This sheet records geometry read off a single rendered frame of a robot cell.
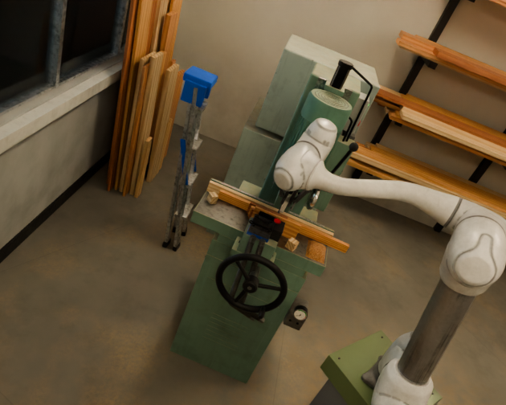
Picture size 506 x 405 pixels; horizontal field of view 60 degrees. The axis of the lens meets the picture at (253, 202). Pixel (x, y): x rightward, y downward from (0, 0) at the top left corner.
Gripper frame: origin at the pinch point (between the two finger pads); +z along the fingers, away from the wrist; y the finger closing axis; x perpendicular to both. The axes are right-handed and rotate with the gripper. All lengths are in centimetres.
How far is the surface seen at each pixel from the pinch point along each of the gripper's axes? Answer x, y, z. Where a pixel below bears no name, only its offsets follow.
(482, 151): -196, -137, 57
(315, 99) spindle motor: -21.4, 6.0, -34.5
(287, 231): -5.1, -6.8, 20.0
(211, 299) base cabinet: 15, 11, 62
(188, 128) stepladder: -68, 63, 45
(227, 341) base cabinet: 21, -4, 83
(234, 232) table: 4.7, 13.8, 22.9
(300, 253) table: 2.1, -15.3, 21.0
